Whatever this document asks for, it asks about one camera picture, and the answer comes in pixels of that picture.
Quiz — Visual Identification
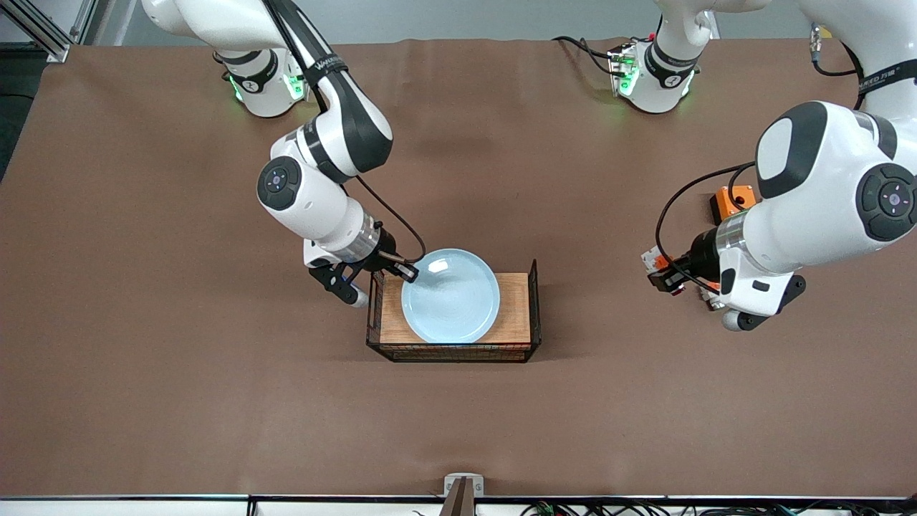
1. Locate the wooden board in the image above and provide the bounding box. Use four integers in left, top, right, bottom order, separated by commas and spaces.
380, 272, 532, 345

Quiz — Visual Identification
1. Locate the black wire basket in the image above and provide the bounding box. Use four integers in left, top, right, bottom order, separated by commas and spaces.
366, 259, 542, 363

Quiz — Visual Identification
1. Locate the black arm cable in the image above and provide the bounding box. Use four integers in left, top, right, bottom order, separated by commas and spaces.
653, 161, 757, 289
261, 0, 428, 264

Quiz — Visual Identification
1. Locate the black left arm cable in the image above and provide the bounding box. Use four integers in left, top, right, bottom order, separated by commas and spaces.
653, 161, 757, 289

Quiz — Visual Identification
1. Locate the aluminium frame profile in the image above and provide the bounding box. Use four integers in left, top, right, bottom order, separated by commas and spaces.
0, 0, 97, 63

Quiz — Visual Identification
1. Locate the dark brown post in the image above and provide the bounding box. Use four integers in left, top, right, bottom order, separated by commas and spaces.
438, 477, 476, 516

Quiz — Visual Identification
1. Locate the orange button box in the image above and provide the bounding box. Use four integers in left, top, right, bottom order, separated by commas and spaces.
709, 185, 757, 225

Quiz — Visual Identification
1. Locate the brown table cover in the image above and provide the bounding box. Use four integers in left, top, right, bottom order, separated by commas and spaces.
0, 37, 917, 499

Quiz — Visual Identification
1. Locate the black base cable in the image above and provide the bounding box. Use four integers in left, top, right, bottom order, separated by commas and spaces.
552, 36, 618, 76

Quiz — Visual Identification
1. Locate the light blue round plate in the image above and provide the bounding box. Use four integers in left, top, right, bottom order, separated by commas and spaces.
400, 248, 501, 345

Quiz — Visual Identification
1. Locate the grey metal bracket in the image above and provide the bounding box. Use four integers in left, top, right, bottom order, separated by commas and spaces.
443, 473, 485, 497

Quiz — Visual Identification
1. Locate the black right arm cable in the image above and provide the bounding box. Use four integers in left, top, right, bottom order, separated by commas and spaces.
261, 0, 428, 264

